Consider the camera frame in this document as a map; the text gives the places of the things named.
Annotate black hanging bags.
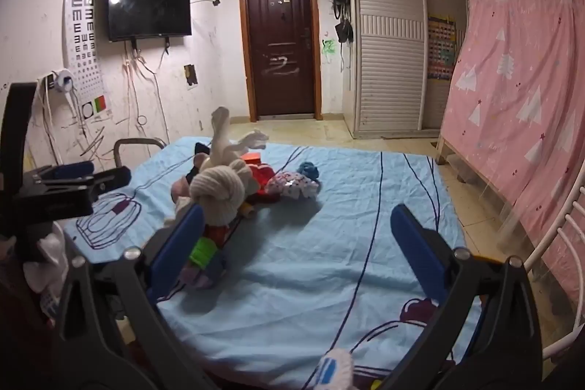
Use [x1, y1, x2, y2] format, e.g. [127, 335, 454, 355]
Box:
[332, 0, 355, 47]

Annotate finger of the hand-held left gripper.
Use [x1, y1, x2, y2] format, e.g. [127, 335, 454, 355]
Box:
[46, 167, 133, 204]
[33, 160, 97, 185]

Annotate floral print cloth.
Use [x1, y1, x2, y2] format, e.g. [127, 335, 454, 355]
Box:
[266, 171, 321, 202]

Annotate pink tree print curtain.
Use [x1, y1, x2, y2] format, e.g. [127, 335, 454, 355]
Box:
[439, 0, 585, 318]

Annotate dark brown wooden door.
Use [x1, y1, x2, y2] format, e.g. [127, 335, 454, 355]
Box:
[238, 0, 323, 122]

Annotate white metal chair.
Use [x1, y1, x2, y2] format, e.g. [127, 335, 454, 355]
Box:
[523, 184, 585, 367]

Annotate grey metal chair frame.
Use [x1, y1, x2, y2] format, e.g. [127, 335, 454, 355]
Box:
[113, 137, 168, 170]

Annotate white slatted wardrobe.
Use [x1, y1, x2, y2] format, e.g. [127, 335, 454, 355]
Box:
[348, 0, 471, 140]

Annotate white wall power strip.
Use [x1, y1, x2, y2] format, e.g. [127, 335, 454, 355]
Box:
[38, 69, 76, 96]

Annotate white knotted cloth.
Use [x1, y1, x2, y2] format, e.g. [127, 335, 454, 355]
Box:
[207, 107, 268, 172]

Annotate person's left hand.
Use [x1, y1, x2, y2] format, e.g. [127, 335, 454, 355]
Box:
[22, 231, 70, 318]

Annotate red cloth item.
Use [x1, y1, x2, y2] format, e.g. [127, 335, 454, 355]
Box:
[247, 152, 278, 195]

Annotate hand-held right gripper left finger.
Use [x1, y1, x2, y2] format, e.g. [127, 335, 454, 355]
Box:
[55, 204, 206, 378]

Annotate colourful grid wall poster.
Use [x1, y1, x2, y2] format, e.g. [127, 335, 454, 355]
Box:
[427, 15, 458, 83]

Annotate person's right hand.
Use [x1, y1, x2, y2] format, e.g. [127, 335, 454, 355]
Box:
[317, 348, 354, 387]

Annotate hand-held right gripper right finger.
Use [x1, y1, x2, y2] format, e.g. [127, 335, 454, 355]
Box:
[390, 204, 546, 387]

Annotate white wall cables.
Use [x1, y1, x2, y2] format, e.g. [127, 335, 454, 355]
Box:
[122, 43, 173, 146]

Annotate purple cloth item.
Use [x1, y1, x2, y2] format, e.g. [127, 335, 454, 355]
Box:
[179, 253, 227, 291]

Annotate eye chart poster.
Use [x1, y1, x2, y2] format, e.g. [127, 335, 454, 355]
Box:
[64, 0, 113, 120]

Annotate light blue bedsheet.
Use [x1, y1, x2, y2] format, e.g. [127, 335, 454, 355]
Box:
[61, 136, 484, 390]

